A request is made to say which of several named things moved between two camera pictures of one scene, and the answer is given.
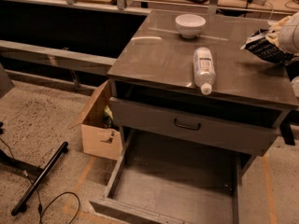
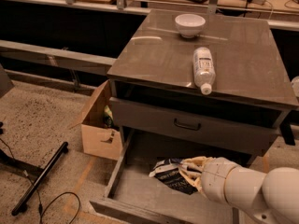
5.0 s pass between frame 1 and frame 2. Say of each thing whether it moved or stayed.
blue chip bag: moved
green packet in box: stayed
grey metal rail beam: stayed
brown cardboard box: stayed
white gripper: moved
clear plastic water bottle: stayed
